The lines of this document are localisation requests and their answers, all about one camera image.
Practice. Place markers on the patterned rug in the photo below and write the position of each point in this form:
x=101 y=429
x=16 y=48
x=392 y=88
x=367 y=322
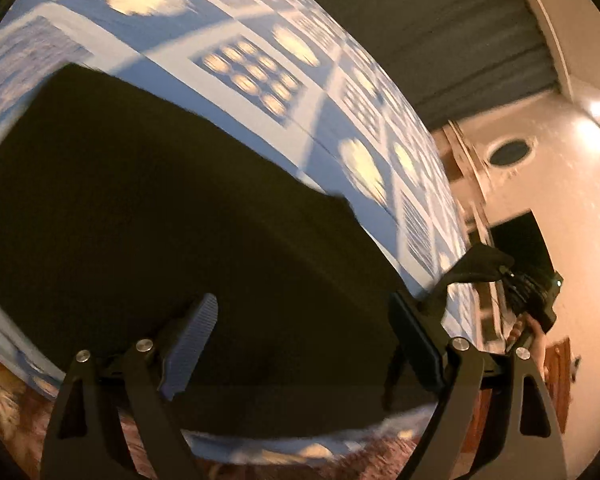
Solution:
x=10 y=410

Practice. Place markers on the oval white-framed mirror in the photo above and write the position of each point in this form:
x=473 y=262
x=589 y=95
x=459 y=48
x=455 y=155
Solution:
x=509 y=153

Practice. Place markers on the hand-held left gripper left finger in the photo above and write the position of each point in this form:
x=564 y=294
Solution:
x=192 y=340

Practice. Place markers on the person's right hand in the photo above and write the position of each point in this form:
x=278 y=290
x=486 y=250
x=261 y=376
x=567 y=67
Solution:
x=522 y=332

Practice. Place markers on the blue patterned bed sheet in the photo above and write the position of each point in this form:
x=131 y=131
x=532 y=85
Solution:
x=280 y=25

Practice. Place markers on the brown wooden cabinet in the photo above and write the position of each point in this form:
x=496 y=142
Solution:
x=562 y=375

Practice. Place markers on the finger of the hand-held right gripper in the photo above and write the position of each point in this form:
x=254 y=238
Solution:
x=480 y=265

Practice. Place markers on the black pants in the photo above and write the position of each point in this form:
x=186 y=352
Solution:
x=180 y=240

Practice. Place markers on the black wall television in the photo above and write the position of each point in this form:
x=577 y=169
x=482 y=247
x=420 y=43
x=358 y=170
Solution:
x=522 y=245

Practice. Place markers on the grey-green curtain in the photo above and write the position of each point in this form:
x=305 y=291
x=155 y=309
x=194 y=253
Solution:
x=430 y=25

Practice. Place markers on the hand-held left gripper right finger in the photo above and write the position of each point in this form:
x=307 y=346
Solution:
x=420 y=345

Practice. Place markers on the white ornate dresser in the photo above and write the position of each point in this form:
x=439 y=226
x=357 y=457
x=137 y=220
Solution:
x=467 y=160

